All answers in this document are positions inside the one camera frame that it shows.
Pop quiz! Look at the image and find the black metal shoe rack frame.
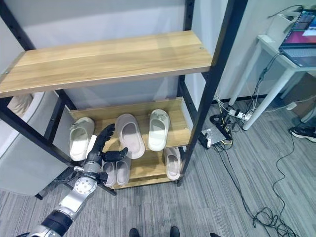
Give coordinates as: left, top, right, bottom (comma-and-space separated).
0, 0, 249, 197

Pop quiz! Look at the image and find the open black laptop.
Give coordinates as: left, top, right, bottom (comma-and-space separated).
278, 9, 316, 68

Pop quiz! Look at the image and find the low wooden shelf board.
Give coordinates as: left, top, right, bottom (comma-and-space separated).
108, 147, 185, 190

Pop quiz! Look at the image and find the large wooden shelf board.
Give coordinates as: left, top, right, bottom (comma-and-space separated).
0, 30, 213, 98

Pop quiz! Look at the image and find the white box on table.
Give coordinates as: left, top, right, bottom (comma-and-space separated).
265, 13, 297, 43

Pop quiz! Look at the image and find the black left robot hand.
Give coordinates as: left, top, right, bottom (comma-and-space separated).
85, 123, 129, 164

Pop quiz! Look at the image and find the white power strip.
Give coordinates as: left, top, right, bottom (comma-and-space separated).
228, 108, 254, 120

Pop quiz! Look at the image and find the pink plain slipper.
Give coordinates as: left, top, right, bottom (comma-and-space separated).
163, 147, 184, 180
102, 161, 117, 187
115, 113, 146, 159
116, 157, 131, 185

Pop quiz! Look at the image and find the small grey computer box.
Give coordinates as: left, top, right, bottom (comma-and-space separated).
199, 125, 233, 149

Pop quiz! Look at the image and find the grey sofa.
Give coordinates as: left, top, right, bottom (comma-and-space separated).
0, 91, 75, 197

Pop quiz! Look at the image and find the white table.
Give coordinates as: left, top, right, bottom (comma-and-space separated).
228, 34, 316, 131

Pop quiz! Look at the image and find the beige cushion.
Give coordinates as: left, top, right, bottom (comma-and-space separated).
7, 92, 34, 115

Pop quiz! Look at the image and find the cream slipper with bow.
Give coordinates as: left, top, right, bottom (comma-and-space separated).
147, 109, 171, 152
69, 117, 95, 161

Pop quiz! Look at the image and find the coiled black cable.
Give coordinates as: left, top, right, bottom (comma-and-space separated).
209, 114, 227, 125

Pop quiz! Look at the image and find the middle wooden shelf board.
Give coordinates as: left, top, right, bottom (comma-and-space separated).
69, 97, 191, 151

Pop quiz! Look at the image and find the long black floor cable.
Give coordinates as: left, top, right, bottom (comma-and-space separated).
214, 128, 304, 237

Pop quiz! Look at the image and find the person's black sneaker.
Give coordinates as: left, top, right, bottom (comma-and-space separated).
289, 125, 316, 143

